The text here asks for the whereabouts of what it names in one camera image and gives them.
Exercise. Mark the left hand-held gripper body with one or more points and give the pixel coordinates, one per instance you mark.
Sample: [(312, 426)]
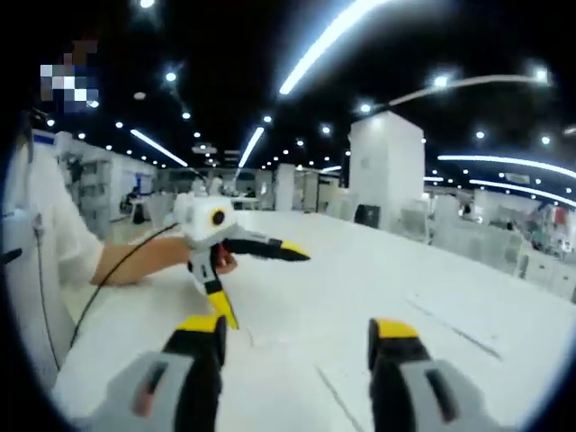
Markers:
[(195, 220)]

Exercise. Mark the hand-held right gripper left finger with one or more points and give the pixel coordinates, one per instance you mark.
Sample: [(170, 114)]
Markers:
[(198, 382)]

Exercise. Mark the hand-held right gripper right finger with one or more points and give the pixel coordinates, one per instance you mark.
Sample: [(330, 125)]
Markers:
[(391, 387)]

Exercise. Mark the person's left hand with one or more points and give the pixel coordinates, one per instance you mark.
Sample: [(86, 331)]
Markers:
[(228, 264)]

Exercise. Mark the person in white shirt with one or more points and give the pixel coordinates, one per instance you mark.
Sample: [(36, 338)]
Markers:
[(58, 202)]

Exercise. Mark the long ceiling light strip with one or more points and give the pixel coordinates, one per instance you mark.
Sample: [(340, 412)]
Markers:
[(324, 40)]

